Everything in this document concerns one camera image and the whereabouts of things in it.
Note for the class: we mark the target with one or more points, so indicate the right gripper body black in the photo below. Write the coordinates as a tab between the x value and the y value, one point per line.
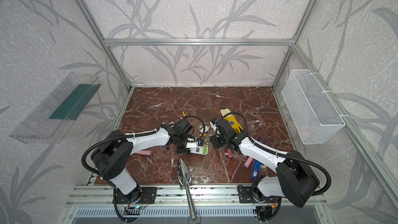
218	140

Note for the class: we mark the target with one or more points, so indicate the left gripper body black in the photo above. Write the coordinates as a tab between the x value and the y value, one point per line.
182	146

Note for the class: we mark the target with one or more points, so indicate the red handled screwdriver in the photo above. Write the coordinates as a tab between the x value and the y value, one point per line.
229	152

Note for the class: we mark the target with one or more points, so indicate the red white remote control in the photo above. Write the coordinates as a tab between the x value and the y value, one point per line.
200	150

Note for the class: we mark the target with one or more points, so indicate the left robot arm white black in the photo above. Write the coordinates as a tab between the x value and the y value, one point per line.
108	158

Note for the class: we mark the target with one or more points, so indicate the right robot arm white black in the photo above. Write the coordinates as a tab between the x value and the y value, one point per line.
297	179

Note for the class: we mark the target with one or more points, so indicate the yellow work glove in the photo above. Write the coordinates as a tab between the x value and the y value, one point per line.
226	114

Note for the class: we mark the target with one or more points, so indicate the white battery cover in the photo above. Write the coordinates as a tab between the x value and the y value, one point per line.
206	129

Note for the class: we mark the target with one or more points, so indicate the purple plastic comb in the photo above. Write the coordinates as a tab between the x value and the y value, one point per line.
262	140

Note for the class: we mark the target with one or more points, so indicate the pink cylinder right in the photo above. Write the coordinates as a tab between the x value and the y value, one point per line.
248	162

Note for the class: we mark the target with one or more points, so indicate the pink cylinder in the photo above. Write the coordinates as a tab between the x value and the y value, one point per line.
248	162
144	152

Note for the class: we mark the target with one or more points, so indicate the pink cylinder left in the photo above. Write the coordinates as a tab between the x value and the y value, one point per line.
144	152

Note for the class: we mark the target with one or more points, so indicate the blue lighter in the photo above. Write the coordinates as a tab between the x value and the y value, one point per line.
255	170

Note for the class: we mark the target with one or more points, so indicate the metal camera pole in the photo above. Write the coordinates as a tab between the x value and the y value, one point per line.
185	182

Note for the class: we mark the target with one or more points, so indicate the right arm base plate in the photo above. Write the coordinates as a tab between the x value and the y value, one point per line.
246	194

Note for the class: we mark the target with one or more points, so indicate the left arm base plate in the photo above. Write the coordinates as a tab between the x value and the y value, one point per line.
140	195

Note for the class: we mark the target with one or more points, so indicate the white wire basket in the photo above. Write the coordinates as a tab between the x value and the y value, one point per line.
311	109

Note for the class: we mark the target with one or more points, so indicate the clear plastic wall shelf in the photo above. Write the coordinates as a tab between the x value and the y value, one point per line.
50	121

